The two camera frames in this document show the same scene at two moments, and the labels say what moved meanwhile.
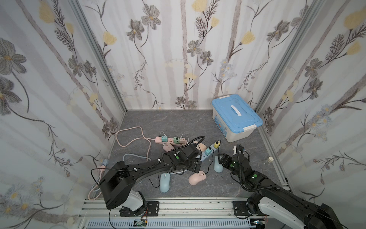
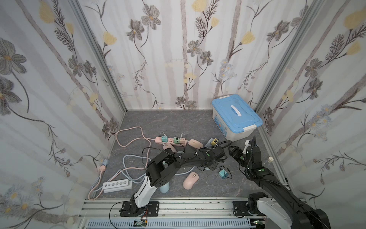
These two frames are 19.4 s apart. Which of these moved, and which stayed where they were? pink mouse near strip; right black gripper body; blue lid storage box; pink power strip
Moved: right black gripper body
Stayed: blue lid storage box; pink power strip; pink mouse near strip
